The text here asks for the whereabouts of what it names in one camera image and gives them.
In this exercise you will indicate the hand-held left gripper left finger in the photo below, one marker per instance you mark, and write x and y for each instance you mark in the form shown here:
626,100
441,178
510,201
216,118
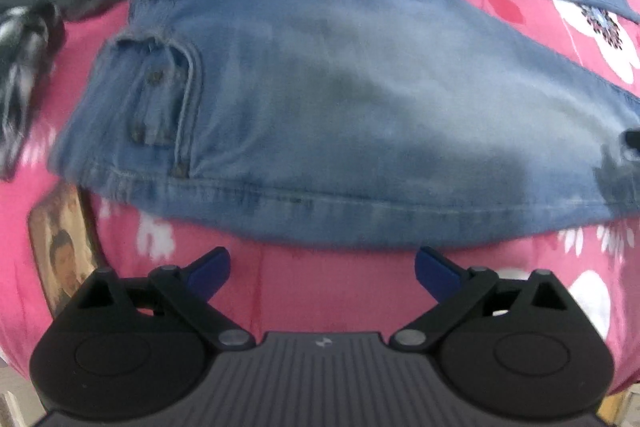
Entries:
210,273

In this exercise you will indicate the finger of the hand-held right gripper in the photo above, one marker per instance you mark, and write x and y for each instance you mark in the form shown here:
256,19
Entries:
625,177

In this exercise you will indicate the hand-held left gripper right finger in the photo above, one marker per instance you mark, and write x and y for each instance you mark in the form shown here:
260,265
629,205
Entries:
436,274

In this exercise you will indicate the blue denim jeans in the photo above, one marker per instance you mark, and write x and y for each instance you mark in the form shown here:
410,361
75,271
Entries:
350,107

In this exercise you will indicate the pink floral bed blanket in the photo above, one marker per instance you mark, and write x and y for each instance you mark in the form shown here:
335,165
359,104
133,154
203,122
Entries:
300,297

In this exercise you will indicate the framed portrait picture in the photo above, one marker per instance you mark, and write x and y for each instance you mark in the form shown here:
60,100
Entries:
62,252

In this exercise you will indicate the black white plaid shirt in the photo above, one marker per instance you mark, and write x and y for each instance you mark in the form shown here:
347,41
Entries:
25,77

